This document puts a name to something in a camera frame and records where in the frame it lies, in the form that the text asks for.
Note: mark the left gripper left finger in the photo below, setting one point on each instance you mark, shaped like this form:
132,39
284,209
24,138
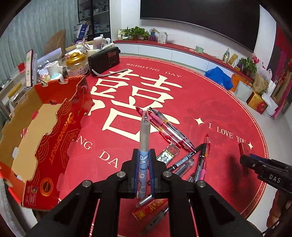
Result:
92,208

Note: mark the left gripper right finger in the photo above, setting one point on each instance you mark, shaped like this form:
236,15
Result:
195,209

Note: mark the red cap gel pen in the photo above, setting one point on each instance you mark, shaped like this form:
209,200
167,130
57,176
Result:
204,153

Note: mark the dark clear mechanical pen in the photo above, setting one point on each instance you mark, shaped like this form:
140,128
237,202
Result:
155,221

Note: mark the red printed lighter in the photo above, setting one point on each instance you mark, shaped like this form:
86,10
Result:
145,210

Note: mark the black marker pen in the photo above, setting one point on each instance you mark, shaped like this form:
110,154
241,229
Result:
184,159

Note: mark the decorated mahjong lighter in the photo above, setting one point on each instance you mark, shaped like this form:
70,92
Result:
168,154

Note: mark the clear black gel pen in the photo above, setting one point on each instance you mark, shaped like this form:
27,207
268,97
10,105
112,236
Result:
172,130

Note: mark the grey blue cartoon pen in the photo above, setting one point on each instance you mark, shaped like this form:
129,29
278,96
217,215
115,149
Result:
143,152

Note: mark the red lighter case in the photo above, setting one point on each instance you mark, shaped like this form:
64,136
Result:
244,149

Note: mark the silver grey marker pen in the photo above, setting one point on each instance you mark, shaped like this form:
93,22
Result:
185,167

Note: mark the pink clip gel pen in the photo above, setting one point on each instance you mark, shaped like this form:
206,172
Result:
168,128

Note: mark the pink grip red pen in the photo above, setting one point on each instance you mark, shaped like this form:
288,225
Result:
166,136

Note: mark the red fruit gift box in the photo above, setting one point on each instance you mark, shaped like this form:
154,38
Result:
256,102

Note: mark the red cardboard tray box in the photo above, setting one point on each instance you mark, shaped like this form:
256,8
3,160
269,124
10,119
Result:
34,143

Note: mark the round red wedding mat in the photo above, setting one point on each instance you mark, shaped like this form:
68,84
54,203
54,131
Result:
193,108

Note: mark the blue plastic bag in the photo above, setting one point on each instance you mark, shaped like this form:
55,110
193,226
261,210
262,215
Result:
219,77

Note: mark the white teal cream jar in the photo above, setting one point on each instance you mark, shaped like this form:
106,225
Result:
58,76

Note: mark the white paper roll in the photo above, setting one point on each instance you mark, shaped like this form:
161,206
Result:
54,68

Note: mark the gold lid glass jar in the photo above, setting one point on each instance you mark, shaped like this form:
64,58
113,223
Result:
77,64

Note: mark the black portable radio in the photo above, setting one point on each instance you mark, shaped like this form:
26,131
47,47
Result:
104,60

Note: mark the smartphone on stand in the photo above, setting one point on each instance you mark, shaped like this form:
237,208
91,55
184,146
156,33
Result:
28,68

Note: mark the green potted plants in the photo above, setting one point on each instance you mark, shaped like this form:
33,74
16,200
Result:
135,33

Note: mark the wall television screen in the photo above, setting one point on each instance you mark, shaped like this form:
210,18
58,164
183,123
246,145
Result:
236,20

